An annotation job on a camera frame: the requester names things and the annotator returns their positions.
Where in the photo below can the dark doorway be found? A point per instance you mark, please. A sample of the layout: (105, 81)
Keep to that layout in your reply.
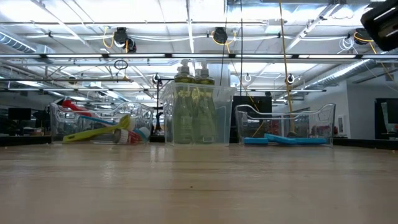
(392, 109)

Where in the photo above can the small hanging reel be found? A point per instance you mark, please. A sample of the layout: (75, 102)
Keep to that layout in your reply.
(290, 78)
(247, 77)

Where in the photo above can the blue dish brush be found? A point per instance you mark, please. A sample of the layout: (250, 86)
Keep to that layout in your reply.
(143, 133)

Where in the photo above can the green dish brush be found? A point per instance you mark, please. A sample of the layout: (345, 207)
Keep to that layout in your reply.
(93, 133)

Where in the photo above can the black tripod stand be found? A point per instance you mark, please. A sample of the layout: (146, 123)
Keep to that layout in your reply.
(159, 119)

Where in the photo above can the black monitor panel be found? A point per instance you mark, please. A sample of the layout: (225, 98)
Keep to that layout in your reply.
(255, 100)

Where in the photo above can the black desk monitor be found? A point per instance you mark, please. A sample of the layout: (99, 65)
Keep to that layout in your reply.
(19, 114)

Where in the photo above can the low clear plastic bin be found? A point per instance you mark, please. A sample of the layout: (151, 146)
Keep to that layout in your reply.
(323, 118)
(62, 124)

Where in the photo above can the tall clear plastic bin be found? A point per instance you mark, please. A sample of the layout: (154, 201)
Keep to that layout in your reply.
(224, 115)

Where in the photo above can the red dish brush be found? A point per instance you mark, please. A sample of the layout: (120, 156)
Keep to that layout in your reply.
(70, 105)

